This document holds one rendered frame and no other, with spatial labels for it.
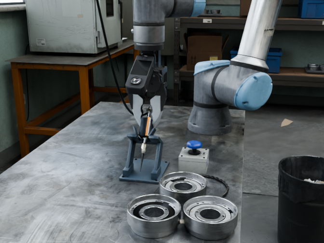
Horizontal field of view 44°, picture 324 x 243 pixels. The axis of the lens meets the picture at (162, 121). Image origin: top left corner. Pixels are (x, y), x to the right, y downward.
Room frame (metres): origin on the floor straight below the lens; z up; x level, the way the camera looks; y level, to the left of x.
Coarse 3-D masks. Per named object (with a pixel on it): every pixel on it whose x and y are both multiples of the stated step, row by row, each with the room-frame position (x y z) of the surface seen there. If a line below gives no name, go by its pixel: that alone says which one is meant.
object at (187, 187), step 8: (168, 176) 0.83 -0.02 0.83; (176, 176) 0.84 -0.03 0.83; (184, 176) 0.85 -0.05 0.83; (192, 176) 0.84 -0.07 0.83; (200, 176) 0.83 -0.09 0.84; (160, 184) 0.78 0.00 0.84; (176, 184) 0.81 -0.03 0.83; (184, 184) 0.82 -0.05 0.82; (192, 184) 0.81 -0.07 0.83; (200, 184) 0.81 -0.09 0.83; (160, 192) 0.78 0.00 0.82; (168, 192) 0.76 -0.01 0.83; (176, 192) 0.75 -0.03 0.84; (184, 192) 0.75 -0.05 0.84; (192, 192) 0.75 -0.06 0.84; (200, 192) 0.76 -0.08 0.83; (184, 200) 0.74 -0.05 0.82
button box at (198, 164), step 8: (184, 152) 0.95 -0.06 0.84; (192, 152) 0.95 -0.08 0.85; (200, 152) 0.95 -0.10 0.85; (208, 152) 0.97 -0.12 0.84; (184, 160) 0.92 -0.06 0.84; (192, 160) 0.92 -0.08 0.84; (200, 160) 0.92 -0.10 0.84; (208, 160) 0.98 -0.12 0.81; (184, 168) 0.92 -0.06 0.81; (192, 168) 0.92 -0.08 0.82; (200, 168) 0.92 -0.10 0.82
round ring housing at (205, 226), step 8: (192, 200) 0.72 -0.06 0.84; (200, 200) 0.73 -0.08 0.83; (208, 200) 0.73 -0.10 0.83; (216, 200) 0.73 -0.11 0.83; (224, 200) 0.72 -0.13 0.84; (184, 208) 0.68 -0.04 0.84; (200, 208) 0.70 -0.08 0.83; (208, 208) 0.70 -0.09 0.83; (216, 208) 0.70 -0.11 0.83; (232, 208) 0.70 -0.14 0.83; (184, 216) 0.67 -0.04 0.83; (200, 216) 0.67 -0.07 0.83; (208, 216) 0.70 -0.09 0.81; (216, 216) 0.69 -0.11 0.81; (224, 216) 0.67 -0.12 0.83; (232, 216) 0.67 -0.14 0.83; (192, 224) 0.64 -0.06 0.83; (200, 224) 0.63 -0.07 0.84; (208, 224) 0.63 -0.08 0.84; (216, 224) 0.63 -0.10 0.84; (224, 224) 0.63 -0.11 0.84; (232, 224) 0.64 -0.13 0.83; (192, 232) 0.65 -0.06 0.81; (200, 232) 0.63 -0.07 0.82; (208, 232) 0.63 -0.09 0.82; (216, 232) 0.63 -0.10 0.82; (224, 232) 0.63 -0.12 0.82
